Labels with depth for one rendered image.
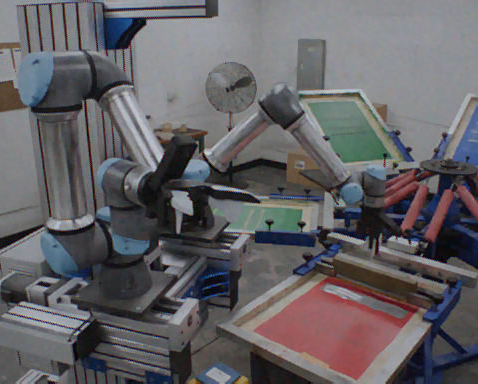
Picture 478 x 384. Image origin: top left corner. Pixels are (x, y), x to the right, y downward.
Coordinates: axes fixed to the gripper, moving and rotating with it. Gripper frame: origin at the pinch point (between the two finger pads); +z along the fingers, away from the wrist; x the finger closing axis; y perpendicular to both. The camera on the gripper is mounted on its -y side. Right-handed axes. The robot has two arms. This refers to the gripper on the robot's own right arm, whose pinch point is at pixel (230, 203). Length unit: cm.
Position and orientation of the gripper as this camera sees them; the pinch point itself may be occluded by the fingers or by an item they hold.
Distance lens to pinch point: 74.4
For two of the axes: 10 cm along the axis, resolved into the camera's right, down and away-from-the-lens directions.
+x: -6.8, 1.0, -7.2
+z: 7.2, 2.2, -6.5
